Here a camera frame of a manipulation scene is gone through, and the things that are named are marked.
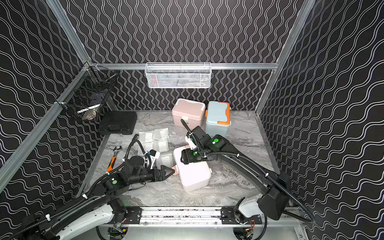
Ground blue orange first aid box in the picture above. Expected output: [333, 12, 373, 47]
[206, 101, 231, 137]

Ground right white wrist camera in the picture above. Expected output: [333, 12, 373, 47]
[185, 136, 197, 150]

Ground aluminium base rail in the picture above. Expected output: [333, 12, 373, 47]
[59, 205, 304, 228]

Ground black plastic tool case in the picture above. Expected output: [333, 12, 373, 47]
[98, 111, 138, 136]

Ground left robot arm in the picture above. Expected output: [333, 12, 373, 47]
[9, 135, 175, 240]

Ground white pink first aid box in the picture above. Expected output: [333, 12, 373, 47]
[173, 147, 212, 193]

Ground orange handled adjustable wrench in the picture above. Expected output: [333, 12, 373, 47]
[107, 146, 122, 173]

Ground white wire wall basket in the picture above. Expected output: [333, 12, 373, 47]
[145, 62, 212, 89]

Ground white gauze packet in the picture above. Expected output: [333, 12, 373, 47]
[138, 131, 155, 143]
[142, 142, 155, 152]
[153, 139, 169, 153]
[156, 154, 175, 168]
[154, 128, 169, 141]

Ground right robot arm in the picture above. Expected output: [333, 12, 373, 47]
[181, 120, 316, 224]

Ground black wire wall basket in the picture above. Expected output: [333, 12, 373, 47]
[58, 65, 118, 122]

